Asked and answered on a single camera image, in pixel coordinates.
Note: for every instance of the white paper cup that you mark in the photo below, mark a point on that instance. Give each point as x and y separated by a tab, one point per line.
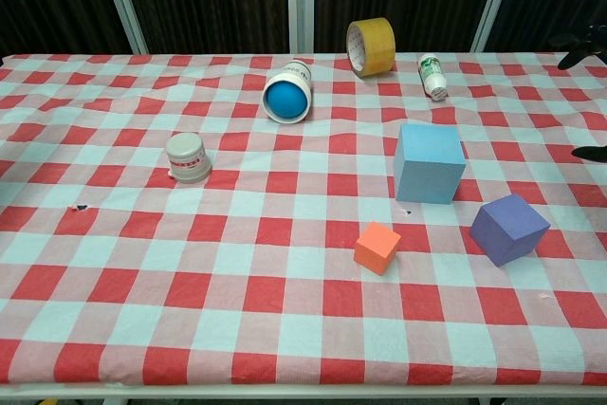
299	74

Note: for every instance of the orange foam cube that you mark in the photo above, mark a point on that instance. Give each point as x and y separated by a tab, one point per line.
374	248

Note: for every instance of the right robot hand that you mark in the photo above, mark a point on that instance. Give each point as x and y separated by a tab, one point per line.
581	47

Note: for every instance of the light blue foam cube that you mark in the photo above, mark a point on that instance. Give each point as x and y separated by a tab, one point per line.
427	163

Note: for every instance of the white jar red label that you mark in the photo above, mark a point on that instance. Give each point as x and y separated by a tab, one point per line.
187	158

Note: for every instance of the yellow packing tape roll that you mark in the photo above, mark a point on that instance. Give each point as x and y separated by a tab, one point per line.
374	47

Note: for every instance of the red white checked tablecloth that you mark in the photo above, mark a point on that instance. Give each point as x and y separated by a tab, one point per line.
189	258

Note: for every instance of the white bottle green label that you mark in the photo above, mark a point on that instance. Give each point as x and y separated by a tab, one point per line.
431	75

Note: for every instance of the purple foam cube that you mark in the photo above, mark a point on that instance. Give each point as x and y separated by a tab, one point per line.
502	222

